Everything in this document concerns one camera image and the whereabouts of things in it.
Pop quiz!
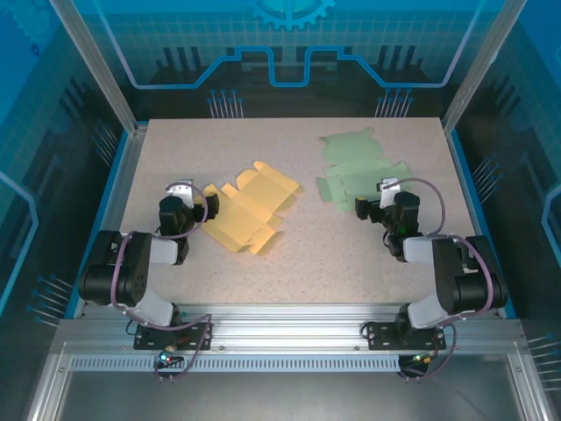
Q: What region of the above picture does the green paper box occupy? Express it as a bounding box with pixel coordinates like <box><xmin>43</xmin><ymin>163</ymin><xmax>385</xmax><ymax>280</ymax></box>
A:
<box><xmin>314</xmin><ymin>127</ymin><xmax>417</xmax><ymax>215</ymax></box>

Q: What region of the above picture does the yellow paper box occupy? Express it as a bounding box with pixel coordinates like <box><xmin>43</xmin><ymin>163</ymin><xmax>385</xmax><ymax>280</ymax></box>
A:
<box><xmin>201</xmin><ymin>161</ymin><xmax>304</xmax><ymax>255</ymax></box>

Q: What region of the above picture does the blue side panel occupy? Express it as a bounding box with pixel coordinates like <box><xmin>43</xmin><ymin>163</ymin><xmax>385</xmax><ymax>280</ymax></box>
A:
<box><xmin>64</xmin><ymin>130</ymin><xmax>132</xmax><ymax>320</ymax></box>
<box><xmin>445</xmin><ymin>129</ymin><xmax>518</xmax><ymax>320</ymax></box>

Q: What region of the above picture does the small adapter board with LED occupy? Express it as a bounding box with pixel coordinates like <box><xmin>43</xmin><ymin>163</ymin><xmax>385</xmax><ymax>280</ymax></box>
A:
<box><xmin>401</xmin><ymin>350</ymin><xmax>439</xmax><ymax>367</ymax></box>
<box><xmin>157</xmin><ymin>345</ymin><xmax>183</xmax><ymax>367</ymax></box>

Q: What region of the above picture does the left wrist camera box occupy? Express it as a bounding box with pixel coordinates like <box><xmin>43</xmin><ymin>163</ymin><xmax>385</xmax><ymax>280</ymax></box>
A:
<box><xmin>166</xmin><ymin>178</ymin><xmax>195</xmax><ymax>207</ymax></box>

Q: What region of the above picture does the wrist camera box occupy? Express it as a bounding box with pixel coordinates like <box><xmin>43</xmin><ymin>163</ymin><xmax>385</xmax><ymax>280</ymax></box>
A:
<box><xmin>166</xmin><ymin>178</ymin><xmax>195</xmax><ymax>207</ymax></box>
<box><xmin>377</xmin><ymin>177</ymin><xmax>401</xmax><ymax>210</ymax></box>

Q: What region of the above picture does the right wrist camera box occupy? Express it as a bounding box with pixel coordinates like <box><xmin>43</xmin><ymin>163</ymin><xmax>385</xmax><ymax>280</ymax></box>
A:
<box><xmin>377</xmin><ymin>177</ymin><xmax>401</xmax><ymax>210</ymax></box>

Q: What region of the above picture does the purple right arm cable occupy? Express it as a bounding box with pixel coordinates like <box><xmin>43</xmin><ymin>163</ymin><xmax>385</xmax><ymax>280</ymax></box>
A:
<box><xmin>385</xmin><ymin>177</ymin><xmax>496</xmax><ymax>383</ymax></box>

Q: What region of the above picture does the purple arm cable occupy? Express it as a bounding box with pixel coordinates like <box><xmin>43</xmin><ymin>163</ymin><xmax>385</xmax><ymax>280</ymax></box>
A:
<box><xmin>385</xmin><ymin>177</ymin><xmax>496</xmax><ymax>383</ymax></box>
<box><xmin>109</xmin><ymin>179</ymin><xmax>216</xmax><ymax>383</ymax></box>

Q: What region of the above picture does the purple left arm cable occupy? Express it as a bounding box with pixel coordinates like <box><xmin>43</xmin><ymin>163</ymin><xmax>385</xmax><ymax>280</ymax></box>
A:
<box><xmin>109</xmin><ymin>179</ymin><xmax>216</xmax><ymax>383</ymax></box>

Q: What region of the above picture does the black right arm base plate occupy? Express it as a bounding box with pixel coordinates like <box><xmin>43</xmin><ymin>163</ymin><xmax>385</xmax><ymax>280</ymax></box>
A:
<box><xmin>366</xmin><ymin>321</ymin><xmax>447</xmax><ymax>351</ymax></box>

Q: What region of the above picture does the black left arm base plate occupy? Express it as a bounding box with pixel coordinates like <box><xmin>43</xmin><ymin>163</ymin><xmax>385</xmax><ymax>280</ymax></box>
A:
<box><xmin>133</xmin><ymin>322</ymin><xmax>214</xmax><ymax>351</ymax></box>

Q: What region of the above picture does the aluminium frame rail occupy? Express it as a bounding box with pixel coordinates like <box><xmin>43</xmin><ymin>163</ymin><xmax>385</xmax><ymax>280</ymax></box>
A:
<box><xmin>52</xmin><ymin>304</ymin><xmax>527</xmax><ymax>356</ymax></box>

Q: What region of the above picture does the aluminium corner post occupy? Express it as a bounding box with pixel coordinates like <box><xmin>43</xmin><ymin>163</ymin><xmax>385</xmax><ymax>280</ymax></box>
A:
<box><xmin>47</xmin><ymin>0</ymin><xmax>148</xmax><ymax>137</ymax></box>
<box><xmin>441</xmin><ymin>0</ymin><xmax>529</xmax><ymax>135</ymax></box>

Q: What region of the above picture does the slotted grey cable duct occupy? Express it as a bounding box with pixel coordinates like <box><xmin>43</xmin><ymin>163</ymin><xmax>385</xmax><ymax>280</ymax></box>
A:
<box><xmin>68</xmin><ymin>355</ymin><xmax>402</xmax><ymax>373</ymax></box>

